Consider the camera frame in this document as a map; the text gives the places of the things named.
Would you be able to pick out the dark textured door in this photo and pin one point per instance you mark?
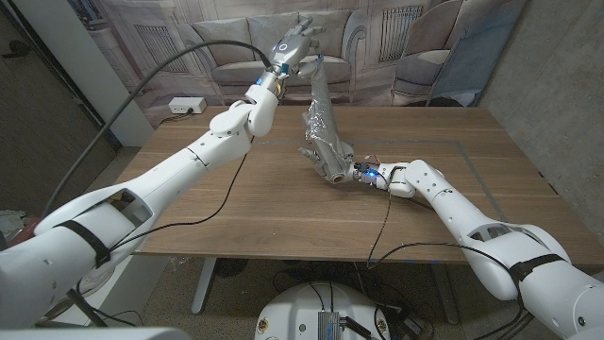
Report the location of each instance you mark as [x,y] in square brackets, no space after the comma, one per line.
[42,141]

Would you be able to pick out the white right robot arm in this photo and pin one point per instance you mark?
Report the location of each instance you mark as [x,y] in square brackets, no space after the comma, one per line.
[472,222]

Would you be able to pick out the black connector plug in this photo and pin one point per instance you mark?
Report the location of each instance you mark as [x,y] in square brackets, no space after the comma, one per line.
[354,328]

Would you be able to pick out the grey table leg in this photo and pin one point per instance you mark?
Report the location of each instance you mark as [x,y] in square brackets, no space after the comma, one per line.
[446,293]

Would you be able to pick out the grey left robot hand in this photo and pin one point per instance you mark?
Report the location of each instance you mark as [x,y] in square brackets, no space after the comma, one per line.
[290,49]

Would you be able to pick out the aluminum foil roll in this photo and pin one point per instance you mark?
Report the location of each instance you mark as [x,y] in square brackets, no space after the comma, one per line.
[325,137]

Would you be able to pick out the white power outlet box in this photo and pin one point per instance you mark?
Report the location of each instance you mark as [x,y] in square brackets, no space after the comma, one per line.
[187,105]

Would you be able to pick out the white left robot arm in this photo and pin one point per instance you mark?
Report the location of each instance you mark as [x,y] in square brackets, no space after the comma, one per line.
[141,189]

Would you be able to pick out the white table leg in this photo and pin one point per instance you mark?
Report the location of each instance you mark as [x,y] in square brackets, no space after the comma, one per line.
[204,283]

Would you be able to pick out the grey blue leaning panel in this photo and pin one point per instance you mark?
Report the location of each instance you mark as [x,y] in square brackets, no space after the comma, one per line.
[476,56]

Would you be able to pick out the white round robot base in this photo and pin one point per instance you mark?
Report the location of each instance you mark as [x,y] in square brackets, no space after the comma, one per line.
[292,307]

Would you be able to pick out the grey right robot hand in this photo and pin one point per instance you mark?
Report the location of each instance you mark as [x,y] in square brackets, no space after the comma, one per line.
[309,154]

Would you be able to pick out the orange box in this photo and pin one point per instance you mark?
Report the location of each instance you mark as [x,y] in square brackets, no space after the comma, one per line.
[30,226]

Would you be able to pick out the white sneaker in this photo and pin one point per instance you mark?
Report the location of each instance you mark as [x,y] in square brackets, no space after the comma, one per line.
[96,282]

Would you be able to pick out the silver electronics box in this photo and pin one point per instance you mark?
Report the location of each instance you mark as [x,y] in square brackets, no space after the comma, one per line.
[328,326]

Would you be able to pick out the white crumpled plastic bag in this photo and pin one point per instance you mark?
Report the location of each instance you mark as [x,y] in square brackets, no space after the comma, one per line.
[9,222]

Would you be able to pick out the white floor board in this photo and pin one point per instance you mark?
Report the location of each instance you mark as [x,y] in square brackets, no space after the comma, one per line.
[137,293]

